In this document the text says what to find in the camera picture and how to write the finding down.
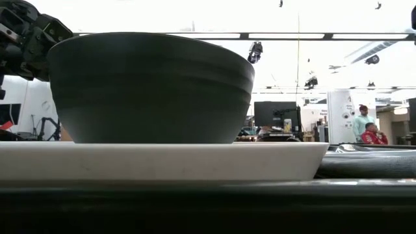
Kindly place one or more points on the white plate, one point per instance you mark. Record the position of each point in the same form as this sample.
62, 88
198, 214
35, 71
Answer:
156, 161

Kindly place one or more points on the grey cloth napkin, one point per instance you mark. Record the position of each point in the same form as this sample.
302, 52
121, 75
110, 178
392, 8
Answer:
370, 164

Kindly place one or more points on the red bar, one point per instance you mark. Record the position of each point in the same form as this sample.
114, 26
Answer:
6, 125

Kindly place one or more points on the black background robot arm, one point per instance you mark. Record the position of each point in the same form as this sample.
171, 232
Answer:
48, 128

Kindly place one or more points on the black ceiling camera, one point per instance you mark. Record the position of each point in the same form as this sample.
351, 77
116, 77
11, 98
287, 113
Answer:
311, 82
255, 53

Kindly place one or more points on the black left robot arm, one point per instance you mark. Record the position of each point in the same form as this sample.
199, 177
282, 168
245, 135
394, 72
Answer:
8, 13

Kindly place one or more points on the person in light green top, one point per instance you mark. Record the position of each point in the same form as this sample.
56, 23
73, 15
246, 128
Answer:
362, 118

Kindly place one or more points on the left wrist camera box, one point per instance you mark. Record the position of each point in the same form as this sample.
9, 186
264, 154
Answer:
55, 29

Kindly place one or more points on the black wall screen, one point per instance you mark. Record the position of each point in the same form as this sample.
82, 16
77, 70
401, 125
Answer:
8, 113

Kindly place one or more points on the white square pillar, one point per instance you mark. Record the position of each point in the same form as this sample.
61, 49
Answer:
339, 117

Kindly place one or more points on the dark grey ribbed bowl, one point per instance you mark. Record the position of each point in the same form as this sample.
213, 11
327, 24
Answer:
149, 91

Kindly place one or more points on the person in red jacket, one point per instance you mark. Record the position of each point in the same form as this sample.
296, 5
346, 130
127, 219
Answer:
373, 136

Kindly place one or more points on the black computer monitor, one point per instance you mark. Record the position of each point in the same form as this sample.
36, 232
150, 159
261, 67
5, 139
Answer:
274, 113

